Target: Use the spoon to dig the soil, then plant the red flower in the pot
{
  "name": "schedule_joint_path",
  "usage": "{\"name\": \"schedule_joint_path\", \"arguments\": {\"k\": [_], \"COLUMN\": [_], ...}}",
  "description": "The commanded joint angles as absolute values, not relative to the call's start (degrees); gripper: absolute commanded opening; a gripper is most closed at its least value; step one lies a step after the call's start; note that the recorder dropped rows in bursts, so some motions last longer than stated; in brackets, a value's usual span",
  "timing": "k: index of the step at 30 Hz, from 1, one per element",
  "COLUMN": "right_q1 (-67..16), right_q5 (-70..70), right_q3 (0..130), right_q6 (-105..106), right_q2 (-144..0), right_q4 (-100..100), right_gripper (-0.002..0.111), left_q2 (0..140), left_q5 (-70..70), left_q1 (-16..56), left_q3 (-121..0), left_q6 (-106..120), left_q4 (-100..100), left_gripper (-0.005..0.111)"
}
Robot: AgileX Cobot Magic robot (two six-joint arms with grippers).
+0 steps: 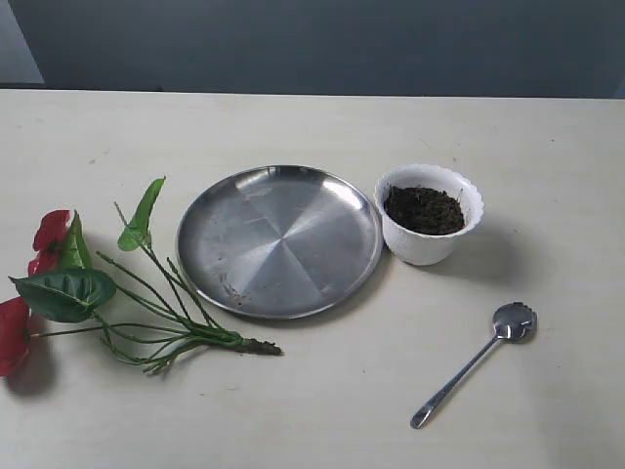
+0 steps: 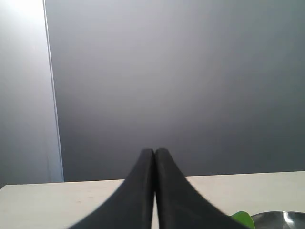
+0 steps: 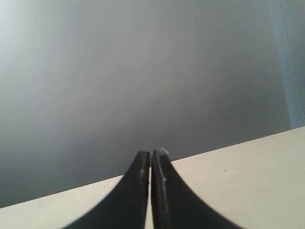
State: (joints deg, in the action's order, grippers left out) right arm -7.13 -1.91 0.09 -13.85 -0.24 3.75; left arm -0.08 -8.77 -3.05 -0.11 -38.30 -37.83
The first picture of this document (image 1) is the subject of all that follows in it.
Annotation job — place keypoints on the round steel plate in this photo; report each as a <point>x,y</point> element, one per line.
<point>279,242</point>

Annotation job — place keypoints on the artificial red anthurium flowers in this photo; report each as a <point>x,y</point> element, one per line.
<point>62,285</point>

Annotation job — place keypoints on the white bowl with soil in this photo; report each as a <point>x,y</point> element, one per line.
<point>426,249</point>

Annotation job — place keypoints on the dark soil in pot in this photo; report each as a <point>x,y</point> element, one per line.
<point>424,210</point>

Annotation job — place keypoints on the small steel spoon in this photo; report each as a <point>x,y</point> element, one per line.
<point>512,322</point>

